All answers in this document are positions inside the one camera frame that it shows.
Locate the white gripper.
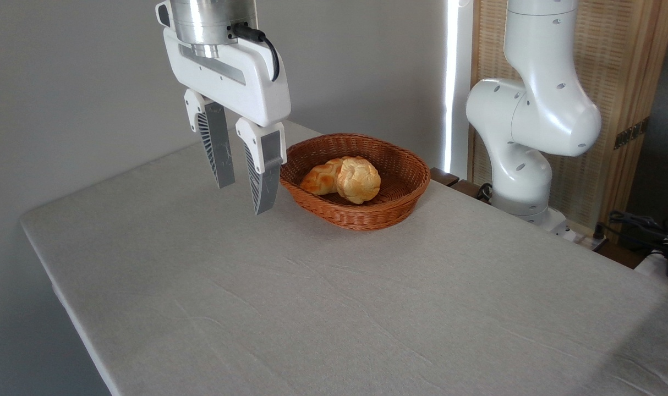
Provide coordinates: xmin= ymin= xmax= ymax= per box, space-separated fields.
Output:
xmin=156 ymin=1 xmax=292 ymax=216

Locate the round pale bread roll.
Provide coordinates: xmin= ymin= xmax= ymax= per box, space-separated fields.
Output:
xmin=336 ymin=156 xmax=381 ymax=205

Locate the braided golden bread roll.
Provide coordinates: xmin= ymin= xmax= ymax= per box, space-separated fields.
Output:
xmin=299 ymin=158 xmax=346 ymax=196

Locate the brown wicker basket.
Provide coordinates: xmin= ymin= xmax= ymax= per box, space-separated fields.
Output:
xmin=280 ymin=133 xmax=431 ymax=231

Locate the grey tablecloth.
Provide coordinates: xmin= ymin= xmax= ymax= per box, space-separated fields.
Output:
xmin=19 ymin=115 xmax=668 ymax=396

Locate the dark wooden furniture edge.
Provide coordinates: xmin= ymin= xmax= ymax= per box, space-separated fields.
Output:
xmin=429 ymin=167 xmax=491 ymax=204

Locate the metal screen hinge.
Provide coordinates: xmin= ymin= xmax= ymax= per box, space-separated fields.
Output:
xmin=614 ymin=117 xmax=650 ymax=150

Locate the wooden folding screen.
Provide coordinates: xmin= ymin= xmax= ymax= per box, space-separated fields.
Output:
xmin=469 ymin=0 xmax=668 ymax=243

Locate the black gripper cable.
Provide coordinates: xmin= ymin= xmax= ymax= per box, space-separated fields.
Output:
xmin=232 ymin=23 xmax=281 ymax=82

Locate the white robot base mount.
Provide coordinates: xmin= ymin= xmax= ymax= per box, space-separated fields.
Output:
xmin=527 ymin=208 xmax=594 ymax=246

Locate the black cable bundle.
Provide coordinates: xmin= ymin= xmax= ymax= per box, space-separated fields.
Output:
xmin=609 ymin=211 xmax=668 ymax=249

